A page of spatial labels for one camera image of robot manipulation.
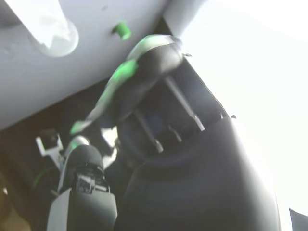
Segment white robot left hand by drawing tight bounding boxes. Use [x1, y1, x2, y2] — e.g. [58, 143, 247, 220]
[47, 34, 282, 231]

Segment large clear plastic syringe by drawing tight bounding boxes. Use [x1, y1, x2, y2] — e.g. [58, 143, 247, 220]
[0, 0, 79, 58]

